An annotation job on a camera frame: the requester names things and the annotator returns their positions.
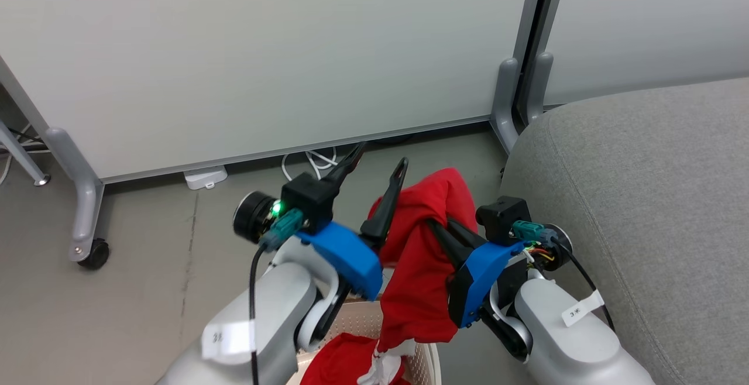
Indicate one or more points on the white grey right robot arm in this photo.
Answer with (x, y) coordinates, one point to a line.
(562, 344)

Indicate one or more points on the black cylindrical right wrist motor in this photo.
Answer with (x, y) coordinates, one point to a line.
(560, 250)

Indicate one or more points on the white lattice laundry basket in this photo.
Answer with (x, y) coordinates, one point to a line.
(425, 367)

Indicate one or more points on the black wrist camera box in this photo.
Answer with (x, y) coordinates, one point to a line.
(307, 198)
(502, 215)

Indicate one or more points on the red garment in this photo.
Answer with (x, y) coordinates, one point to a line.
(418, 279)

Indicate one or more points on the grey desk frame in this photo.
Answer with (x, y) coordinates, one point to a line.
(20, 157)

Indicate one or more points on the white cloth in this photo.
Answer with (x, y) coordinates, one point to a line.
(386, 367)

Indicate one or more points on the grey partition foot with caster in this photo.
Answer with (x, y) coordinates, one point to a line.
(85, 198)

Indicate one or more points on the white power strip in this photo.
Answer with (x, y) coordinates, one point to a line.
(205, 177)

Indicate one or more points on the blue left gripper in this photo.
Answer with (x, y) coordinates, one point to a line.
(348, 256)

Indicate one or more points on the black cylindrical left wrist motor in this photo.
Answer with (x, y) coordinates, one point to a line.
(251, 216)

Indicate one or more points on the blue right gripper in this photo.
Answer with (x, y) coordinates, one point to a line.
(480, 279)

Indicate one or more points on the crumpled red cloth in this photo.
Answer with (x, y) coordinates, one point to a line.
(339, 361)

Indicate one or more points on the black cylindrical wrist motor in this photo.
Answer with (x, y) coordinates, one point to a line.
(560, 250)
(251, 216)

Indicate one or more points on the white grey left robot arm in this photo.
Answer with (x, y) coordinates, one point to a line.
(275, 315)

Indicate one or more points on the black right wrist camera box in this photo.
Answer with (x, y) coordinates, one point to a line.
(502, 215)

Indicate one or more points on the wide white partition panel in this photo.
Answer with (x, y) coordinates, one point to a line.
(263, 51)

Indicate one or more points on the grey fabric sofa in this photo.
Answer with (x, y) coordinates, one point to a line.
(643, 198)

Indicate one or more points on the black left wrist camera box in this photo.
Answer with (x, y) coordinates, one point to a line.
(307, 198)

